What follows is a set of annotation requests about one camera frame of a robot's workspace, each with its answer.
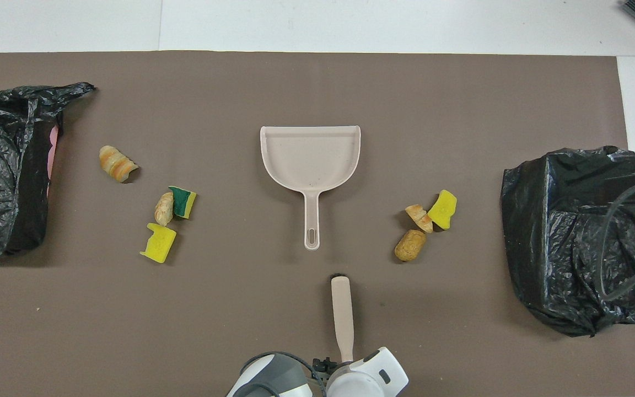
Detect beige brush black bristles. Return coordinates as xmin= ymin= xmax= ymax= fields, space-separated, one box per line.
xmin=331 ymin=273 xmax=356 ymax=364

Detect brown round bread roll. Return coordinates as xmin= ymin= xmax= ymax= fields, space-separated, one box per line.
xmin=394 ymin=229 xmax=428 ymax=262

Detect sliced bread crust piece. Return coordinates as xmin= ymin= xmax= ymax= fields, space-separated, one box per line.
xmin=405 ymin=203 xmax=434 ymax=234

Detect yellow curved sponge piece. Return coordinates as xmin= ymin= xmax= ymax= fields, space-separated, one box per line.
xmin=427 ymin=189 xmax=458 ymax=230

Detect yellow notched sponge piece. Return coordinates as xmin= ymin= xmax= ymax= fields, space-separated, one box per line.
xmin=139 ymin=222 xmax=177 ymax=264

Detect beige plastic dustpan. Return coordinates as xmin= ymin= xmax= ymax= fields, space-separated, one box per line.
xmin=260 ymin=125 xmax=362 ymax=251

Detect green yellow sponge piece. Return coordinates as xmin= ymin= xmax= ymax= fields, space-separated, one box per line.
xmin=168 ymin=185 xmax=197 ymax=220

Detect small pale bread chunk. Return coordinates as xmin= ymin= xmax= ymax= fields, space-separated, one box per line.
xmin=154 ymin=191 xmax=175 ymax=227

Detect striped croissant bread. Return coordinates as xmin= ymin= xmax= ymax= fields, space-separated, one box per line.
xmin=99 ymin=145 xmax=139 ymax=184

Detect black trash bag bin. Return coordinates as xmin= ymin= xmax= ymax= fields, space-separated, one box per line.
xmin=501 ymin=146 xmax=635 ymax=338

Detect pink plastic bin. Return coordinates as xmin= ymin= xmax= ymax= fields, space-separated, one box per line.
xmin=46 ymin=125 xmax=60 ymax=198

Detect brown table mat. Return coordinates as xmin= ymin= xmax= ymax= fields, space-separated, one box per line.
xmin=0 ymin=51 xmax=635 ymax=397

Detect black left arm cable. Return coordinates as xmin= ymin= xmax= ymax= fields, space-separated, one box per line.
xmin=239 ymin=352 xmax=327 ymax=397

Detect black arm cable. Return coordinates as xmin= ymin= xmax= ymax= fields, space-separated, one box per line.
xmin=239 ymin=352 xmax=327 ymax=397
xmin=599 ymin=176 xmax=635 ymax=303

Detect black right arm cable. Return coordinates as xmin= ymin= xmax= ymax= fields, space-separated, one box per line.
xmin=599 ymin=176 xmax=635 ymax=303

